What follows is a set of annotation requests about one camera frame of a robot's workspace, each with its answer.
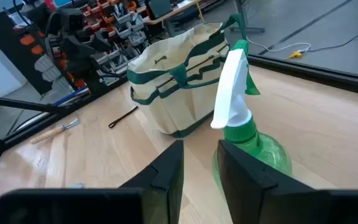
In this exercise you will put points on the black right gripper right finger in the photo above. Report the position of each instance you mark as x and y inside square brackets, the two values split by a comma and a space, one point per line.
[275, 205]

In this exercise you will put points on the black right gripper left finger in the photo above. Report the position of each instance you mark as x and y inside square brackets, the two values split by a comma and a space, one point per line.
[104, 205]

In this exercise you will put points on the green spray bottle white trigger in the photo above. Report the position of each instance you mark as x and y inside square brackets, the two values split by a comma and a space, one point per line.
[232, 93]

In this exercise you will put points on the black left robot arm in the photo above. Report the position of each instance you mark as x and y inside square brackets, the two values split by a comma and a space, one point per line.
[79, 53]

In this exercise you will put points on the cream green gardening bag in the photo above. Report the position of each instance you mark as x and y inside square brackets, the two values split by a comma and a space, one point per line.
[172, 109]

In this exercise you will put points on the orange grey parts bin rack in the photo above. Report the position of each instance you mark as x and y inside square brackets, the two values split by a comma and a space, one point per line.
[126, 31]

